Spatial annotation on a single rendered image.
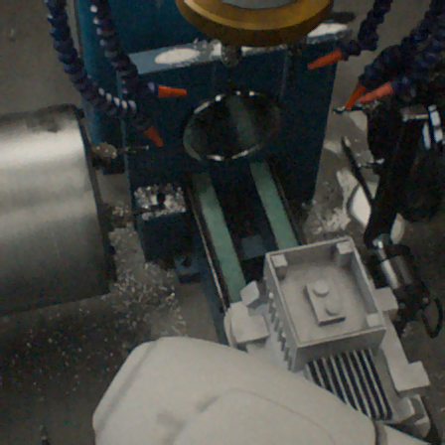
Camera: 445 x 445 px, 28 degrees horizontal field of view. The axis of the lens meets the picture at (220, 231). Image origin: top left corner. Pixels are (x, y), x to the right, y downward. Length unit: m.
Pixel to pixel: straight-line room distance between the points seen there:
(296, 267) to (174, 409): 0.52
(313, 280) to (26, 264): 0.33
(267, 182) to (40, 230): 0.42
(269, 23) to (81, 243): 0.33
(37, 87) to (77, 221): 0.63
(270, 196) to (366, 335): 0.42
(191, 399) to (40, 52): 1.25
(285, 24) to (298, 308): 0.31
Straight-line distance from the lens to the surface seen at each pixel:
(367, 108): 1.27
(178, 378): 0.54
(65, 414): 1.30
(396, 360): 1.05
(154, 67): 1.19
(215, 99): 1.23
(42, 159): 1.08
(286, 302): 1.01
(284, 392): 0.56
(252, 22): 0.97
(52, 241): 1.07
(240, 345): 1.04
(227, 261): 1.27
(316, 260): 1.04
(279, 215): 1.32
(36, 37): 1.75
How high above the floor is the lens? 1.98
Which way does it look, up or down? 55 degrees down
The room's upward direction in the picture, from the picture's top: 3 degrees clockwise
